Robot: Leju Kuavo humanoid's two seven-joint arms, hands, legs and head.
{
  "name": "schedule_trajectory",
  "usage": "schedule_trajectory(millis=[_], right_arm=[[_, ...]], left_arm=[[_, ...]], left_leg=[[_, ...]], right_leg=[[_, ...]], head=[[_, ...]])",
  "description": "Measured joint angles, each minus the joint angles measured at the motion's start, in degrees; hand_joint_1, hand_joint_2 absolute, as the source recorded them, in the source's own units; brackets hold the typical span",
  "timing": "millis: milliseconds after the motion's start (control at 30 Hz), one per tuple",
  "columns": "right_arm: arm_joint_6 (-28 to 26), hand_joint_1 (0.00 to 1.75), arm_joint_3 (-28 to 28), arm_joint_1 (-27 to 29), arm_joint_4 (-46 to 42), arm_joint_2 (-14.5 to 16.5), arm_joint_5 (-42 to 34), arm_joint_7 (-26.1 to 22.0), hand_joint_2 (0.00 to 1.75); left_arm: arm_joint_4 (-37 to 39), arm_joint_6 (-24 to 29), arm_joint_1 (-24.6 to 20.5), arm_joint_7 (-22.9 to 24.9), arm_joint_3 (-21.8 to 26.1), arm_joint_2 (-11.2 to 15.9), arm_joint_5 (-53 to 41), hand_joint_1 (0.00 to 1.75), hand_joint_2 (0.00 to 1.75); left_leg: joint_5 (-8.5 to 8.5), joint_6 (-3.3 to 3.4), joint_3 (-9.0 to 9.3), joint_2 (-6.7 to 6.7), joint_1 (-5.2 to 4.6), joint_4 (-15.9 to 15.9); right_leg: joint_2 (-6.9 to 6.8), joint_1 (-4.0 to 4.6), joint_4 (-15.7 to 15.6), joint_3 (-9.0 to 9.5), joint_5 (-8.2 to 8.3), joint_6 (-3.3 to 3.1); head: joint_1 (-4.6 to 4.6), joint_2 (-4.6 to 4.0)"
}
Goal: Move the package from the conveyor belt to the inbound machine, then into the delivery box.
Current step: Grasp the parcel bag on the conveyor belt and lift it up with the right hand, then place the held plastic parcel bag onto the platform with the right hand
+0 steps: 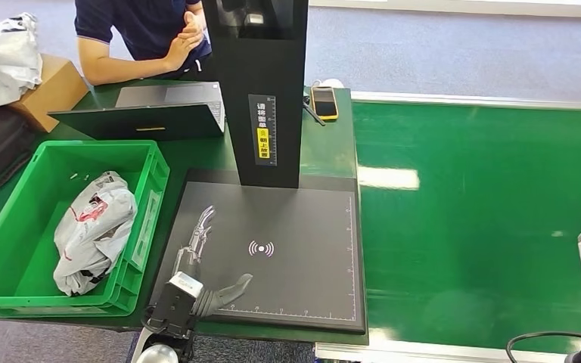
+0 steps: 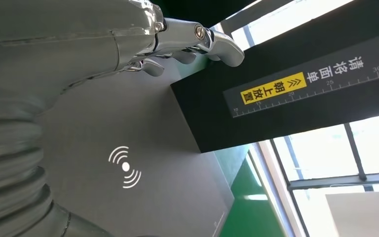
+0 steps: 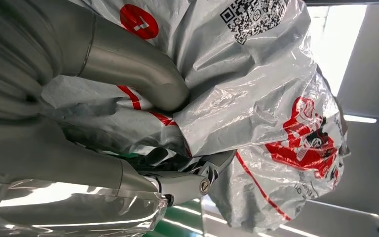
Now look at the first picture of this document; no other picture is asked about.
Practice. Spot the person's right hand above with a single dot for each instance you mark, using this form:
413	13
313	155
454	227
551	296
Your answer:
182	47

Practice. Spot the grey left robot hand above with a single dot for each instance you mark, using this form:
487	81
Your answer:
223	294

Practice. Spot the person's left hand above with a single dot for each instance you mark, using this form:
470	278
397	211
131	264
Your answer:
196	22

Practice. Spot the person's left forearm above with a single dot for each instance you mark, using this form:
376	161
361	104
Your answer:
194	7

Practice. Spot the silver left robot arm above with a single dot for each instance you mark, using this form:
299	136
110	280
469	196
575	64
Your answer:
159	351

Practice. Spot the person's right forearm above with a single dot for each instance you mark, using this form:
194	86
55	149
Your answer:
117	67

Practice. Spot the black inbound scanning machine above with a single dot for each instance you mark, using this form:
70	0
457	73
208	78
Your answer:
280	240

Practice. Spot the brown cardboard box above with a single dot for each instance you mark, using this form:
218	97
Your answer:
52	92

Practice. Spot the green conveyor belt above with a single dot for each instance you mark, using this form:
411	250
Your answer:
471	225

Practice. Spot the person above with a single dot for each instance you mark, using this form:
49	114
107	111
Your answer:
137	25

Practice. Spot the dark open laptop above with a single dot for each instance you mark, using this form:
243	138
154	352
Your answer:
137	122

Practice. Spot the crumpled grey courier bag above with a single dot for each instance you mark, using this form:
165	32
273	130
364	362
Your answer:
94	233

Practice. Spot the small white device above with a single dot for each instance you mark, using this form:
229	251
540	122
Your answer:
329	82

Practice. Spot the black pen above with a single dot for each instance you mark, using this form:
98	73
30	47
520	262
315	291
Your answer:
314	114

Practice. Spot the phone with yellow case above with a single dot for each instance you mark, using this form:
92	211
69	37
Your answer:
324	102

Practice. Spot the white plastic bag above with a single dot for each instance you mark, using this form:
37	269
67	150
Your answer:
0	62

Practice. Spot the green plastic crate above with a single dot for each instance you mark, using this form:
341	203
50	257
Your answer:
22	245

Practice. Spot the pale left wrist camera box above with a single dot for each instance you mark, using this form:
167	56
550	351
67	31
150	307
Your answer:
175	308

